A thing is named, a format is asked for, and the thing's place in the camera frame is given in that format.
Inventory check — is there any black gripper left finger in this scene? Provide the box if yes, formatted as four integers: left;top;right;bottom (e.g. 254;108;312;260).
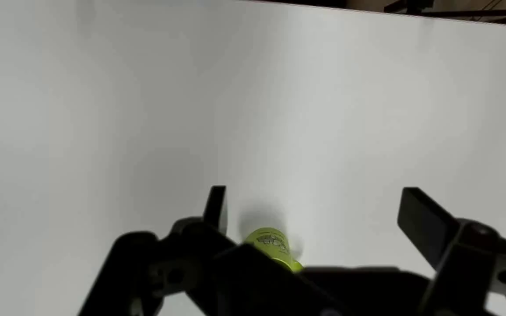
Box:
77;185;249;316

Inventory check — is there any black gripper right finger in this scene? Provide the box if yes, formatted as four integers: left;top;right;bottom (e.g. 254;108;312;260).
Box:
396;187;506;316

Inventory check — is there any lime green mug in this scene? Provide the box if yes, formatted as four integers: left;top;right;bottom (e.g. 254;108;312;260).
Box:
240;227;305;274

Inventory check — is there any dark metal frame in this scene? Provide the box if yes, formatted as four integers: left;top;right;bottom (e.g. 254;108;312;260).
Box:
346;0;506;27

